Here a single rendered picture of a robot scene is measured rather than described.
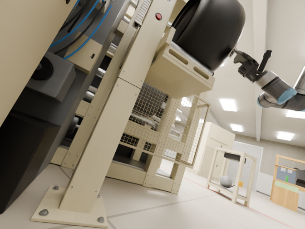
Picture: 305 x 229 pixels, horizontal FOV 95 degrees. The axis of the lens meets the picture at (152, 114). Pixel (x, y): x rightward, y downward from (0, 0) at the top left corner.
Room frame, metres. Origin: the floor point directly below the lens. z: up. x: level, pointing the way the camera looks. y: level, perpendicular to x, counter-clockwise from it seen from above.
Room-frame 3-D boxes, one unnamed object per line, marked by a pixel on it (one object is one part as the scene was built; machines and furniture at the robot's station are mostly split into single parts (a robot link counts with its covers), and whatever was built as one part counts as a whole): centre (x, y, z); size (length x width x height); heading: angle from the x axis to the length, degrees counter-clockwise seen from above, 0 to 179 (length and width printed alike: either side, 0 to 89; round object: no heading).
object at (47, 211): (0.73, 0.19, 0.01); 0.27 x 0.27 x 0.02; 22
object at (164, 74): (0.84, -0.04, 0.80); 0.37 x 0.36 x 0.02; 22
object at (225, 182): (2.60, -1.70, 0.40); 0.60 x 0.35 x 0.80; 19
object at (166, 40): (0.78, 0.12, 0.90); 0.40 x 0.03 x 0.10; 22
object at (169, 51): (0.71, -0.10, 0.84); 0.36 x 0.09 x 0.06; 112
